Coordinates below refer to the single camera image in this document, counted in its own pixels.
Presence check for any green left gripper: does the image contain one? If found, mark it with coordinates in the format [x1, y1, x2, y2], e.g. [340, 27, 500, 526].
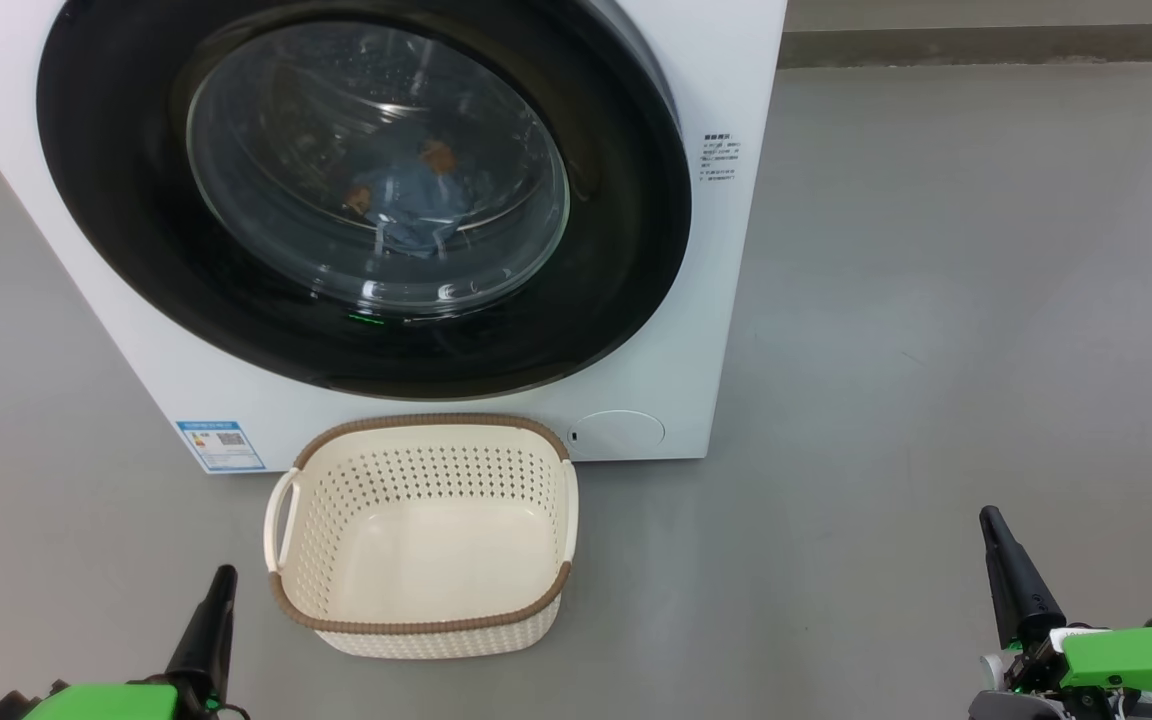
[0, 565, 247, 720]

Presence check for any blue bear print clothing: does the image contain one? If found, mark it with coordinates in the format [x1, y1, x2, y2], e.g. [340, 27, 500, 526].
[341, 135, 497, 261]

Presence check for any white front-load washing machine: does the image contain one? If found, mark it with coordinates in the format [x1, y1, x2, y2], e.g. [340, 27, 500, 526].
[0, 0, 789, 475]

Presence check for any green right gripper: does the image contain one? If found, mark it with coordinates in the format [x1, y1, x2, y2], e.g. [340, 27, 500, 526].
[969, 506, 1152, 720]

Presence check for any cream basket brown rim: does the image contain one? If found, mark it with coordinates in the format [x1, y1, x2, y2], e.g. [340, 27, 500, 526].
[263, 413, 580, 661]

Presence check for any black round glass door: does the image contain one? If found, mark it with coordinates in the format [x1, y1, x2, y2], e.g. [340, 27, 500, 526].
[36, 0, 693, 401]

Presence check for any blue energy label sticker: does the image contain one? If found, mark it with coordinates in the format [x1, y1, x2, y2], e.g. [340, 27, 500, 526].
[176, 420, 267, 474]

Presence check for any round drain filter cover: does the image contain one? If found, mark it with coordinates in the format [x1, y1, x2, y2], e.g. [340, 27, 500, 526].
[568, 409, 667, 462]

